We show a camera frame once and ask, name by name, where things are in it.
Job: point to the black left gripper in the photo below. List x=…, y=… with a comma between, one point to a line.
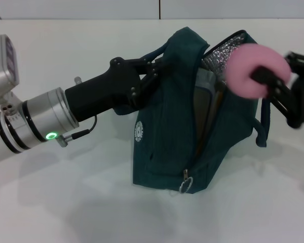
x=101, y=93

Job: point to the pink toy peach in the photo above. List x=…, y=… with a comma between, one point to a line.
x=245, y=65

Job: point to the dark teal insulated lunch bag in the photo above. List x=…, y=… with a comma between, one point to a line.
x=167, y=131

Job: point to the clear container with blue-rimmed lid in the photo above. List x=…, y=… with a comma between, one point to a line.
x=204, y=81

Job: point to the silver connector stub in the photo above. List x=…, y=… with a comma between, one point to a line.
x=77, y=80

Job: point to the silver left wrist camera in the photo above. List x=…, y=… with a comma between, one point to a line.
x=0, y=71

